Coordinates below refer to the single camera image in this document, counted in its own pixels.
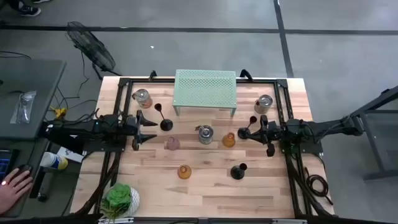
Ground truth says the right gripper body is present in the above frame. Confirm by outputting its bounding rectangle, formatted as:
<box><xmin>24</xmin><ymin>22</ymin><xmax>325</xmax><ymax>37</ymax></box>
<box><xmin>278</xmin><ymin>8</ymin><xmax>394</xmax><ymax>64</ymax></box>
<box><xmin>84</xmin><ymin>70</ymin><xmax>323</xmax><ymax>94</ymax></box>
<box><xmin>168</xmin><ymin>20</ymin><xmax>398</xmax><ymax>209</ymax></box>
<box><xmin>261</xmin><ymin>114</ymin><xmax>282</xmax><ymax>157</ymax></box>

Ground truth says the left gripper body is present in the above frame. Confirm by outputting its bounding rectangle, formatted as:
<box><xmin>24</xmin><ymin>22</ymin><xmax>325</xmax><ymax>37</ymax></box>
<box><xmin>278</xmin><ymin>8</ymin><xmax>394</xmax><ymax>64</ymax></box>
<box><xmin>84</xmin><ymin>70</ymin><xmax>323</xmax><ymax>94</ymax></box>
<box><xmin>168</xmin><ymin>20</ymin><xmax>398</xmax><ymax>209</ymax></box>
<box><xmin>126</xmin><ymin>110</ymin><xmax>144</xmax><ymax>152</ymax></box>

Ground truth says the medium black candlestick holder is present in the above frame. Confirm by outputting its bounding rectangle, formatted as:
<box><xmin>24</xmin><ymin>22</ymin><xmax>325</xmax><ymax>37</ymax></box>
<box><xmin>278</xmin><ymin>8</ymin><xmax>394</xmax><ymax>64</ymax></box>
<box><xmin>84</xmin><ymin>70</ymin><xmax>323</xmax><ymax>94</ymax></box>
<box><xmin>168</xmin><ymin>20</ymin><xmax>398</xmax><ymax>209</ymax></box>
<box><xmin>237</xmin><ymin>115</ymin><xmax>258</xmax><ymax>141</ymax></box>

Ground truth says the tall black candlestick holder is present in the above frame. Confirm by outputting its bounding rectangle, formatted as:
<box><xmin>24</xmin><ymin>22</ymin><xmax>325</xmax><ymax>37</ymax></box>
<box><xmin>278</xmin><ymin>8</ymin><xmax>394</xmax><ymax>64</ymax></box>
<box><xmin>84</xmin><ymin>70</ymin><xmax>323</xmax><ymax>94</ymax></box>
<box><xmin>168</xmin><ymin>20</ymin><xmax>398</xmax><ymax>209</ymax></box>
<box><xmin>154</xmin><ymin>103</ymin><xmax>174</xmax><ymax>132</ymax></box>

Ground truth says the candle tin with orange label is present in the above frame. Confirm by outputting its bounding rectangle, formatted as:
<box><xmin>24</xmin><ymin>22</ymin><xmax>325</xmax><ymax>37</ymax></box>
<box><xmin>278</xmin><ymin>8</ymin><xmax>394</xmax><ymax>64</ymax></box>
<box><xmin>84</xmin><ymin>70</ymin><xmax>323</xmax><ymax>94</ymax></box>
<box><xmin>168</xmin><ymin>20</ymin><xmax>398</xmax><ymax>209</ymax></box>
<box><xmin>131</xmin><ymin>88</ymin><xmax>154</xmax><ymax>109</ymax></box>

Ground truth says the pink glass candle holder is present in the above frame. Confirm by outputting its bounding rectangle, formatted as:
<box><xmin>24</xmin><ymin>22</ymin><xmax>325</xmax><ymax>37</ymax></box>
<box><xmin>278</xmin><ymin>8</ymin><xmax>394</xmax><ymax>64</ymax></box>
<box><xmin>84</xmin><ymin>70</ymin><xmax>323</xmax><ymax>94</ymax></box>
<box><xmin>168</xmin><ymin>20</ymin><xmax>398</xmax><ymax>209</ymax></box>
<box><xmin>165</xmin><ymin>136</ymin><xmax>181</xmax><ymax>151</ymax></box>

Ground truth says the silver lidded candle tin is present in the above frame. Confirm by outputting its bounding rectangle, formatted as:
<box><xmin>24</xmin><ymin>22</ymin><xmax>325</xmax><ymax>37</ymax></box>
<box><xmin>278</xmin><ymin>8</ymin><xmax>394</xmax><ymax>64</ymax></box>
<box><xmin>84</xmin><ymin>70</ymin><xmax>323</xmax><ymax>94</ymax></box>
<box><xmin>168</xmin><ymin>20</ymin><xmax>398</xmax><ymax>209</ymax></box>
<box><xmin>195</xmin><ymin>124</ymin><xmax>215</xmax><ymax>145</ymax></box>
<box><xmin>254</xmin><ymin>94</ymin><xmax>274</xmax><ymax>114</ymax></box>

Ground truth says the amber glass candle holder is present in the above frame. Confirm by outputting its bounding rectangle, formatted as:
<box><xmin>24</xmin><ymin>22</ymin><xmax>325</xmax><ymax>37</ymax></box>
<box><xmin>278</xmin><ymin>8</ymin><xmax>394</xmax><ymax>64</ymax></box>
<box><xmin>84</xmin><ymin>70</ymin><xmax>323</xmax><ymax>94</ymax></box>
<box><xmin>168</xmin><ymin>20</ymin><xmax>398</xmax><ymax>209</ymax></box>
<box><xmin>221</xmin><ymin>132</ymin><xmax>236</xmax><ymax>148</ymax></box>
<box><xmin>177</xmin><ymin>164</ymin><xmax>192</xmax><ymax>180</ymax></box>

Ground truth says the short black candlestick holder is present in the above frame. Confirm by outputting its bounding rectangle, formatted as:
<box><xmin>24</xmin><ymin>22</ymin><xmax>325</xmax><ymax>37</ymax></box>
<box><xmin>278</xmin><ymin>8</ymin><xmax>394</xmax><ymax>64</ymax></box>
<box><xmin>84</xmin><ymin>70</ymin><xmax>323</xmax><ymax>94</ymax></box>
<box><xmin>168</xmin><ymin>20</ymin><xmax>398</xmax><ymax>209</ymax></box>
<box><xmin>230</xmin><ymin>162</ymin><xmax>248</xmax><ymax>180</ymax></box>

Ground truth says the green perforated metal shelf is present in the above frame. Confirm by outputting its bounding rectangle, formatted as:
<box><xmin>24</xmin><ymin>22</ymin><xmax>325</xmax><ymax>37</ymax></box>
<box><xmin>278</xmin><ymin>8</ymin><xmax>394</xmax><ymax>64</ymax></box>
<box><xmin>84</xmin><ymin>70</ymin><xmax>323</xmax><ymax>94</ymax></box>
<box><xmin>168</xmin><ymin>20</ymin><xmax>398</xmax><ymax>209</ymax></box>
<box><xmin>172</xmin><ymin>68</ymin><xmax>238</xmax><ymax>118</ymax></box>

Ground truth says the green succulent in white pot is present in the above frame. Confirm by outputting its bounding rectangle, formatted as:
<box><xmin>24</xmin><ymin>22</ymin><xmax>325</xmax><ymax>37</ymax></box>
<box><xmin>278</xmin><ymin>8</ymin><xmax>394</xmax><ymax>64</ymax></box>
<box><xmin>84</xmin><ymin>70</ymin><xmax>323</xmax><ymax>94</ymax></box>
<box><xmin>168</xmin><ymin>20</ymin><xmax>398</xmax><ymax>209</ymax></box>
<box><xmin>99</xmin><ymin>182</ymin><xmax>141</xmax><ymax>220</ymax></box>

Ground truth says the white paper leaflet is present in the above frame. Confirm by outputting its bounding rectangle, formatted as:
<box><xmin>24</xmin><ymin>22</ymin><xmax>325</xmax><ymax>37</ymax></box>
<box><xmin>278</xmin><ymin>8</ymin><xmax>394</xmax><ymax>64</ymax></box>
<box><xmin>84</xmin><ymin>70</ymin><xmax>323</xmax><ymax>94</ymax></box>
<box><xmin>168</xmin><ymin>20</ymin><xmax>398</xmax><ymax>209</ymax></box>
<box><xmin>57</xmin><ymin>146</ymin><xmax>85</xmax><ymax>164</ymax></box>

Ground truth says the black floor fan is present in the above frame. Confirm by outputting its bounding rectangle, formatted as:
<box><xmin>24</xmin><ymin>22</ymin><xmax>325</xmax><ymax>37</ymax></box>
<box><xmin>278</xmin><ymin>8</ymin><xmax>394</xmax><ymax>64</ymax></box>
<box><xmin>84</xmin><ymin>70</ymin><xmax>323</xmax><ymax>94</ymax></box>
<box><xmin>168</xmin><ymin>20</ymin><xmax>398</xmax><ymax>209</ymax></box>
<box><xmin>65</xmin><ymin>21</ymin><xmax>123</xmax><ymax>80</ymax></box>

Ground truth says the white wipes canister yellow lid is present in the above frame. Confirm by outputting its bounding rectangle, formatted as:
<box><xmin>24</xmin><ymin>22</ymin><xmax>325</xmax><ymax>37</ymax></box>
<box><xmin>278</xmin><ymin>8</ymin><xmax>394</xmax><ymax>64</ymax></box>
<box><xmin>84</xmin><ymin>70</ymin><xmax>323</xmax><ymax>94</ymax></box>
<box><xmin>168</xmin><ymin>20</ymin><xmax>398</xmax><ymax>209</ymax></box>
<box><xmin>39</xmin><ymin>151</ymin><xmax>69</xmax><ymax>171</ymax></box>

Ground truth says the black metal stand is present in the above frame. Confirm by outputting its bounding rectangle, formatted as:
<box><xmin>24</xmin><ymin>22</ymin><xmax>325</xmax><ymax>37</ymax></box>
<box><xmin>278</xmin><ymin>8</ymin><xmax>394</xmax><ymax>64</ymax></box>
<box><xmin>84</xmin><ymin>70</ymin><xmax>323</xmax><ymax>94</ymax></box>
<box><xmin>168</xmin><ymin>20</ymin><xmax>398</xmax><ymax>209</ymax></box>
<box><xmin>343</xmin><ymin>85</ymin><xmax>398</xmax><ymax>181</ymax></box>

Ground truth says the grey side table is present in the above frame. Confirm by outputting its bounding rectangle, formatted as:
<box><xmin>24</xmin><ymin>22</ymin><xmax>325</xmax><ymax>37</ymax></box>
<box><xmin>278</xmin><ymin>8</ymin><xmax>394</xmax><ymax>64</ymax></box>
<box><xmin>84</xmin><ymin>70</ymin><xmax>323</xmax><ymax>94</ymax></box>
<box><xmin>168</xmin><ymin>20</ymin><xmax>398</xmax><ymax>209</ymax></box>
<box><xmin>0</xmin><ymin>57</ymin><xmax>67</xmax><ymax>141</ymax></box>

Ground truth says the grey desk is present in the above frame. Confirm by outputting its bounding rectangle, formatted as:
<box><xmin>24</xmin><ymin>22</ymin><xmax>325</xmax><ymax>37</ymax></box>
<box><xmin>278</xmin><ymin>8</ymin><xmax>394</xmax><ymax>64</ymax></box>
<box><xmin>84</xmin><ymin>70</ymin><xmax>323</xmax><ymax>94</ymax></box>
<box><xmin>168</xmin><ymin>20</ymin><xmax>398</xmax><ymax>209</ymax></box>
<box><xmin>0</xmin><ymin>138</ymin><xmax>50</xmax><ymax>218</ymax></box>

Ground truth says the clear plastic bag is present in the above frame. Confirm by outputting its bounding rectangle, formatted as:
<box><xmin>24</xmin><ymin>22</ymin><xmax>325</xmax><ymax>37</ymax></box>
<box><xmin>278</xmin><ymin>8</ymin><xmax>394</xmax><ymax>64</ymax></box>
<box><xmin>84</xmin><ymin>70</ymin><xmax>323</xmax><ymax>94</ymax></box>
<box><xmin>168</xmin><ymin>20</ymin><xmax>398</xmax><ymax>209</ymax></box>
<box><xmin>9</xmin><ymin>90</ymin><xmax>37</xmax><ymax>124</ymax></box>

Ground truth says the black computer mouse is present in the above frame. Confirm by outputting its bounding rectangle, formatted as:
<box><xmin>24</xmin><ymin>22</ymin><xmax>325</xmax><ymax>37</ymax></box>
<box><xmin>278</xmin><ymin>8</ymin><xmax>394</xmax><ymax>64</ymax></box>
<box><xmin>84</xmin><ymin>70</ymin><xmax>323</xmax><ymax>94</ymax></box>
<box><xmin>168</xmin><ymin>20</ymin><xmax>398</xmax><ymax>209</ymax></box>
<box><xmin>17</xmin><ymin>164</ymin><xmax>34</xmax><ymax>178</ymax></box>

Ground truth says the person's hand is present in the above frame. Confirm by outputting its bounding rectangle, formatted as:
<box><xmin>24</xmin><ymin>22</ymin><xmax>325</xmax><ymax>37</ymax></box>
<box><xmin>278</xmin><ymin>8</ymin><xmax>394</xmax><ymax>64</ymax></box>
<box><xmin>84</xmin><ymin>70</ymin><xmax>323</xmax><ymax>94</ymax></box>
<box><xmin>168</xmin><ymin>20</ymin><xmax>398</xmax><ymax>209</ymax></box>
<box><xmin>0</xmin><ymin>167</ymin><xmax>34</xmax><ymax>215</ymax></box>

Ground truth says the person's shoe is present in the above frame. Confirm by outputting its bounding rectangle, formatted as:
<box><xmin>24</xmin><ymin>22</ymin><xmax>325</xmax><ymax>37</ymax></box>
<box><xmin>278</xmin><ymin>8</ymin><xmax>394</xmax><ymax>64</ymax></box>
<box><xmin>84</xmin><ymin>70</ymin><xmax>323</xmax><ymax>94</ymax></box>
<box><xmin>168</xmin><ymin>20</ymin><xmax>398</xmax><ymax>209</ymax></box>
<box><xmin>18</xmin><ymin>5</ymin><xmax>42</xmax><ymax>17</ymax></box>

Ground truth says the black aluminium table frame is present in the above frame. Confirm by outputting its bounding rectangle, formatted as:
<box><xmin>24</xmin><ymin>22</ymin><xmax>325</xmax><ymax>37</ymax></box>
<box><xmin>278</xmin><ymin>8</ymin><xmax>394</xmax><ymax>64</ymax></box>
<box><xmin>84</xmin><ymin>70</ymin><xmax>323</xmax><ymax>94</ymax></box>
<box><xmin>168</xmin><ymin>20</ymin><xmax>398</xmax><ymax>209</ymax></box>
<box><xmin>73</xmin><ymin>77</ymin><xmax>335</xmax><ymax>223</ymax></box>

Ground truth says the coiled black cable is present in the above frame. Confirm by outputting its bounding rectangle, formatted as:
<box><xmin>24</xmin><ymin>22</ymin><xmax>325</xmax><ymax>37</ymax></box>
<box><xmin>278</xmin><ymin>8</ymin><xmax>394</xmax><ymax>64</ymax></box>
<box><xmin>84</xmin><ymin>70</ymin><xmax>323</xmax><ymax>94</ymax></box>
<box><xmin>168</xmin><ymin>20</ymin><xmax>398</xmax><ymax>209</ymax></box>
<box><xmin>304</xmin><ymin>167</ymin><xmax>334</xmax><ymax>206</ymax></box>

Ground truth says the yellow cable connector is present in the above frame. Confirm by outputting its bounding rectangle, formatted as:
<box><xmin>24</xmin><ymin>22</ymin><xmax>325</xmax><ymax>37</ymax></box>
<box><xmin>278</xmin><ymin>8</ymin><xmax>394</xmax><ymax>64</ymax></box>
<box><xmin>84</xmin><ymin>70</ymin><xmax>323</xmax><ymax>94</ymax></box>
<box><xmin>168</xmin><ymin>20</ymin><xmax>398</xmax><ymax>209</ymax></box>
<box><xmin>49</xmin><ymin>106</ymin><xmax>68</xmax><ymax>119</ymax></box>

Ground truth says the silver metal bracket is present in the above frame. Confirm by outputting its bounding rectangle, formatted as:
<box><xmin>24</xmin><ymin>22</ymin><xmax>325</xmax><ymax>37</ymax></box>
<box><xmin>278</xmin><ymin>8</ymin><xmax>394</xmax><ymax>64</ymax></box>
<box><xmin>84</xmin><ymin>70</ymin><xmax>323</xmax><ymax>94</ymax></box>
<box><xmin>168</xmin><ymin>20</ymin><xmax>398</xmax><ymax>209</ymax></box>
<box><xmin>272</xmin><ymin>218</ymin><xmax>308</xmax><ymax>224</ymax></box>

